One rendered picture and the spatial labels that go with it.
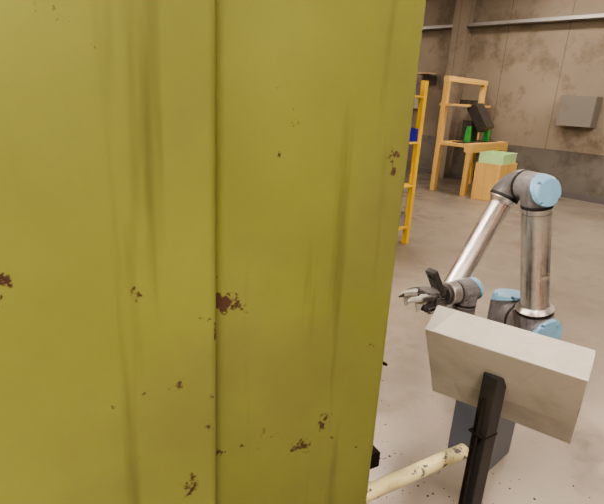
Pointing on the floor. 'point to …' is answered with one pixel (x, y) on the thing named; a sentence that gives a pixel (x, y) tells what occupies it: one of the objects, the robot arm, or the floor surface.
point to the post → (492, 386)
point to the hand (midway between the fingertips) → (406, 296)
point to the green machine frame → (306, 237)
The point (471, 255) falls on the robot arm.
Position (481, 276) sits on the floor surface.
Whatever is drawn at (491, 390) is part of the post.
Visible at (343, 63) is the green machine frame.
